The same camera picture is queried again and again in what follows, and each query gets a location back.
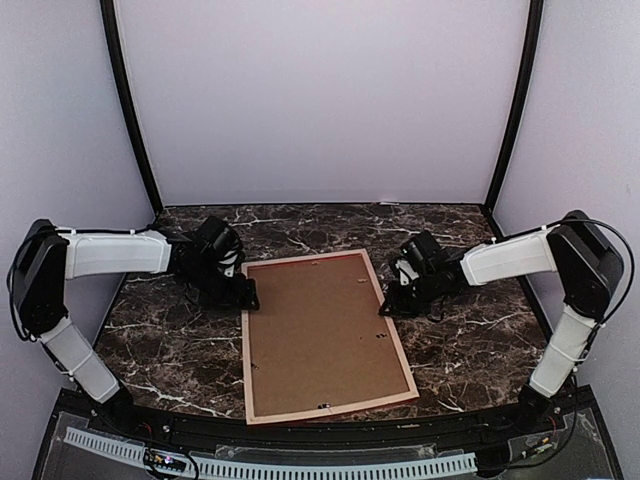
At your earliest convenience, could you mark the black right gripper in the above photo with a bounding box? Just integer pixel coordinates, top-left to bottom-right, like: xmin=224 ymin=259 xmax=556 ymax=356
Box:
xmin=381 ymin=270 xmax=441 ymax=318

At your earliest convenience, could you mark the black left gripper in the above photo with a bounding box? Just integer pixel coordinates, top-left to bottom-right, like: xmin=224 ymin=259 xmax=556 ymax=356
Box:
xmin=181 ymin=260 xmax=259 ymax=310

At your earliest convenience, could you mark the brown frame backing board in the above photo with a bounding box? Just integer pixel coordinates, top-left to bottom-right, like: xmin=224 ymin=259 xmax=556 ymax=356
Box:
xmin=247 ymin=253 xmax=412 ymax=416

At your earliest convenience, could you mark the wooden red-edged picture frame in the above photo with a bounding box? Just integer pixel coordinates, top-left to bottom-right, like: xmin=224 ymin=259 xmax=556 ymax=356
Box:
xmin=240 ymin=248 xmax=420 ymax=426

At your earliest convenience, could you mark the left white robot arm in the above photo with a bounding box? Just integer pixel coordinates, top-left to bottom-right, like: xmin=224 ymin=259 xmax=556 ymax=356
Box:
xmin=6 ymin=217 xmax=260 ymax=436

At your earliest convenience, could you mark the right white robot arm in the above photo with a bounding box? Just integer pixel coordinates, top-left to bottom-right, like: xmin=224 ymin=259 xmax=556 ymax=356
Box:
xmin=379 ymin=210 xmax=637 ymax=434

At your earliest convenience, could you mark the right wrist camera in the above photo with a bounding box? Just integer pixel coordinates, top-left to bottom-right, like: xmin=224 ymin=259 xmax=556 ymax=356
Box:
xmin=390 ymin=257 xmax=420 ymax=287

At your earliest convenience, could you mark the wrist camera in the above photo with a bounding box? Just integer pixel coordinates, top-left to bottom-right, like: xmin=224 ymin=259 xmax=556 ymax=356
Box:
xmin=216 ymin=248 xmax=245 ymax=278
xmin=390 ymin=257 xmax=420 ymax=287

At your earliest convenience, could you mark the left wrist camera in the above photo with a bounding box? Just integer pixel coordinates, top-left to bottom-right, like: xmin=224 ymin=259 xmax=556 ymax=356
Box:
xmin=216 ymin=248 xmax=245 ymax=278

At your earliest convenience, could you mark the black front rail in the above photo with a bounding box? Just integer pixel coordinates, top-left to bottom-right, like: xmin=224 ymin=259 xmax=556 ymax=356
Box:
xmin=54 ymin=387 xmax=596 ymax=454

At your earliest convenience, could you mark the white slotted cable duct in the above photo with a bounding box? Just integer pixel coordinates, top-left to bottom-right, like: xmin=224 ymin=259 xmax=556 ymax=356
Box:
xmin=63 ymin=427 xmax=477 ymax=479

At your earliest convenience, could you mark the left black corner post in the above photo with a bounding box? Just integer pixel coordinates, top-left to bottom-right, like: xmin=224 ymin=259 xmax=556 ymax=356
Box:
xmin=99 ymin=0 xmax=164 ymax=215

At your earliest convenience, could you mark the black corner post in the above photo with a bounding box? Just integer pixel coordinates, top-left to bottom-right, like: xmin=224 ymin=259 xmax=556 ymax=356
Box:
xmin=484 ymin=0 xmax=544 ymax=213
xmin=99 ymin=0 xmax=164 ymax=215

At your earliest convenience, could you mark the right black corner post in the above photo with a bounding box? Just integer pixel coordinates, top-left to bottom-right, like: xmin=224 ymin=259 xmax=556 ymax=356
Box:
xmin=484 ymin=0 xmax=544 ymax=213

